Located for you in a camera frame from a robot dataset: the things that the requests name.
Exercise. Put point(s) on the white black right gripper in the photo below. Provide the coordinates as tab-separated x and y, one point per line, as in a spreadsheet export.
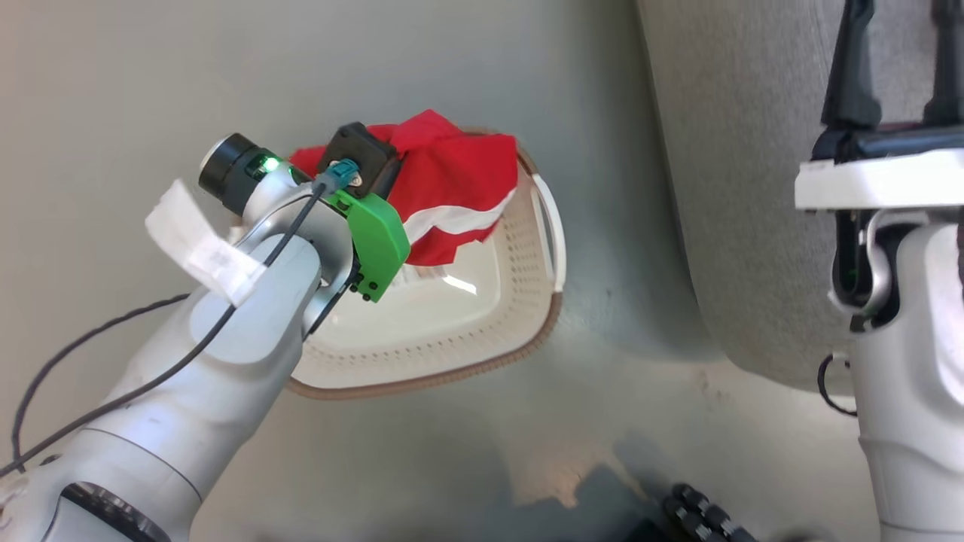
881	177

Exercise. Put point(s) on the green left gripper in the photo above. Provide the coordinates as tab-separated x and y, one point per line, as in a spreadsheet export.
376	241

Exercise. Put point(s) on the red and white cloth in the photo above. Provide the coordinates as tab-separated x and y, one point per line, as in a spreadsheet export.
452	173

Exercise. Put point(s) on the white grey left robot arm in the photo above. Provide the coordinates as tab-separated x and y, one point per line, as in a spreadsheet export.
188	376

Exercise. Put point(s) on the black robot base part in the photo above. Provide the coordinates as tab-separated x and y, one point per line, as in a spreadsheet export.
708	516

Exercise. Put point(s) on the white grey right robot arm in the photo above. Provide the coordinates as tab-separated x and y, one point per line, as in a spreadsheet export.
911	414

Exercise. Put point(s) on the grey upholstered furniture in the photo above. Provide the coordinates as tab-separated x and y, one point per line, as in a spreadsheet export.
738	188

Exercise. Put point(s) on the white perforated laundry basket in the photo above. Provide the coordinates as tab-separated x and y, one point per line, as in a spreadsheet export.
422	331

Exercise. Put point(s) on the white tape label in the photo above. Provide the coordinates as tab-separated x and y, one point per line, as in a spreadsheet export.
203	248

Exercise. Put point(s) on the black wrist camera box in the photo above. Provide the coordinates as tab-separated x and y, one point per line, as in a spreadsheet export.
365	150

